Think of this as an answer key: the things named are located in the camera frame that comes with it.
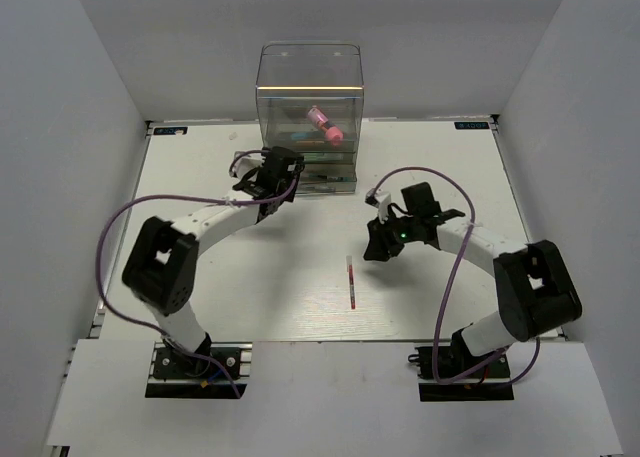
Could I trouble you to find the blue table label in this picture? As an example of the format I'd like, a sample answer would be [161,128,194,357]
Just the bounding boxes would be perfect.
[153,126,188,136]
[454,121,490,130]

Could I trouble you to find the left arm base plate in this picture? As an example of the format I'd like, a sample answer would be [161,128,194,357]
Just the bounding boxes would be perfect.
[145,343,252,400]

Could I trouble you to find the green capped highlighter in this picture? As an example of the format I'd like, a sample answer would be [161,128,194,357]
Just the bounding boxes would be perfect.
[304,152,343,163]

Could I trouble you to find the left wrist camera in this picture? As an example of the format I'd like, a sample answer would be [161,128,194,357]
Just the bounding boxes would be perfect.
[229,150,262,179]

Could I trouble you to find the green pen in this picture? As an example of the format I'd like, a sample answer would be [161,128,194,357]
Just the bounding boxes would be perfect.
[304,174,351,182]

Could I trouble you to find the red pen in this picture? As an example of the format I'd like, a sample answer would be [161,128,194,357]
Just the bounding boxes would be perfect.
[346,255,356,310]

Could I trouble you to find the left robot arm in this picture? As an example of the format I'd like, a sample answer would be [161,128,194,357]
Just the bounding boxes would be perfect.
[122,147,305,376]

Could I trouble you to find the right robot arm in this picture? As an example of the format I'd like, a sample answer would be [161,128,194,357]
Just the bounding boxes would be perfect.
[363,182,582,382]

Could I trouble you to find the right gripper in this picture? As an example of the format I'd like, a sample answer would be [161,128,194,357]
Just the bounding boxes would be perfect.
[364,209,420,262]

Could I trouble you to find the left blue table label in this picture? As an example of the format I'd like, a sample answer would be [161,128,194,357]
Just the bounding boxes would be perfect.
[153,126,188,136]

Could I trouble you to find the right blue table label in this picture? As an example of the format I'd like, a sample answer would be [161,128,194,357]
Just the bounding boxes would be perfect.
[454,121,490,130]

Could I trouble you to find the clear plastic drawer organizer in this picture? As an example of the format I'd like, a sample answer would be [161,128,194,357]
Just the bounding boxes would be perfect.
[255,41,364,194]

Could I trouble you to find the purple pen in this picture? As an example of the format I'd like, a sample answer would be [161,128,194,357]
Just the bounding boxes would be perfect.
[299,186,336,194]

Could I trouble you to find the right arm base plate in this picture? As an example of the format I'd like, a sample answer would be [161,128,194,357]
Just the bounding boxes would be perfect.
[407,345,514,403]

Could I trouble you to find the pink capped clip jar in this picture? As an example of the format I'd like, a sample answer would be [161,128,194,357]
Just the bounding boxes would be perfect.
[307,106,344,146]

